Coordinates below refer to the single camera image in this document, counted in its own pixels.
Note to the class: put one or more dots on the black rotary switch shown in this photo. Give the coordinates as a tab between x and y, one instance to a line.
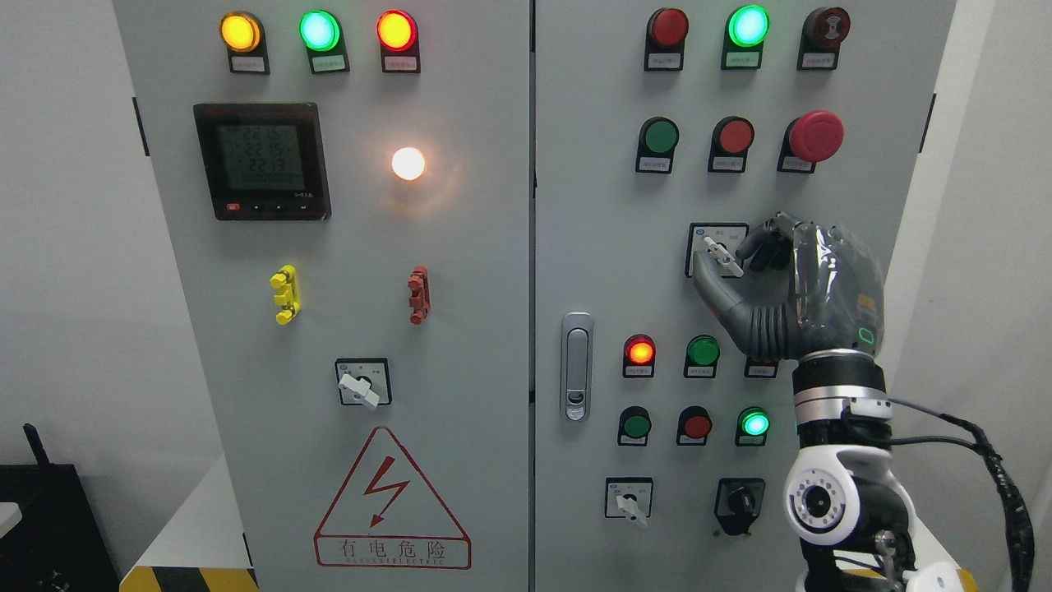
737	504

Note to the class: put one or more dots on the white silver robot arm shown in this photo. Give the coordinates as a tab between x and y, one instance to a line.
855	521

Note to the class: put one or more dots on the yellow terminal clip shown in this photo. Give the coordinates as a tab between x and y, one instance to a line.
287	294

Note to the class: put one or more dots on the red lit indicator middle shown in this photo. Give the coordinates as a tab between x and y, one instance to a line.
639	357

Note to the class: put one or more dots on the black box with antenna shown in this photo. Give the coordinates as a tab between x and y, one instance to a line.
56	544

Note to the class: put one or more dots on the red push button upper row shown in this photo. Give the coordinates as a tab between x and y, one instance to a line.
732	138

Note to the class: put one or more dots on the green push button upper row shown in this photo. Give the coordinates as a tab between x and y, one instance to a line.
657	141

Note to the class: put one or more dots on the red emergency stop button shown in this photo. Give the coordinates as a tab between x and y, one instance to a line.
811	138

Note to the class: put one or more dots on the green lit indicator lower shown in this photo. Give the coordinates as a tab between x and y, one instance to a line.
752	427

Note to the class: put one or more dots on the black digital power meter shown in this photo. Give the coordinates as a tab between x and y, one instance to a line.
264	161

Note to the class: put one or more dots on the green push button lower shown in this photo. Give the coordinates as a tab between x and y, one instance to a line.
634	427

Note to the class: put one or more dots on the silver door lock handle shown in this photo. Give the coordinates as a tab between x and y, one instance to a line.
576	365

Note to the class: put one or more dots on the green indicator light top left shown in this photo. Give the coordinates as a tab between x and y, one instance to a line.
323	38

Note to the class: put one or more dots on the red electrical hazard sticker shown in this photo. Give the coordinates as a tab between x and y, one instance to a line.
386	514

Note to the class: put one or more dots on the green indicator middle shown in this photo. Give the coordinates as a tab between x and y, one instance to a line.
701	357

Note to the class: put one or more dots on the red indicator light top left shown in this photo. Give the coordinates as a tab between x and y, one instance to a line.
397	33

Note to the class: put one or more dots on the red push button lower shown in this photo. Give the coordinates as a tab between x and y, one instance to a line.
694	427

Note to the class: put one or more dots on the dark red buzzer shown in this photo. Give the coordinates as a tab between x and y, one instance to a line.
822	34

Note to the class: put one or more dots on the yellow indicator light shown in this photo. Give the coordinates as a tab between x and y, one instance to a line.
245	42

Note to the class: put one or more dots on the green lit light top right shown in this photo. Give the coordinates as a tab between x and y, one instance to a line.
744	36

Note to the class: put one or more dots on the grey rotary switch left door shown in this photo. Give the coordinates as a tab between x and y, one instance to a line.
363	382

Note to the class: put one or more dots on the dark red light top right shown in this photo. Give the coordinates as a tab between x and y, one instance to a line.
665	40

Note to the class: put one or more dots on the red terminal clip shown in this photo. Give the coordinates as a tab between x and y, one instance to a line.
419	298

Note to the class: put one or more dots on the grey rotary switch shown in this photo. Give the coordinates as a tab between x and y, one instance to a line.
629	498
719	242

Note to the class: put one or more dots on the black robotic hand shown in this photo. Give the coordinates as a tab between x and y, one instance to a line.
835	295

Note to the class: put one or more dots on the grey electrical cabinet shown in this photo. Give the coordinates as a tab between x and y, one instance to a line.
528	114

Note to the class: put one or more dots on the white glowing indicator light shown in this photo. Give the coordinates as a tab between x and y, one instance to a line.
408	163

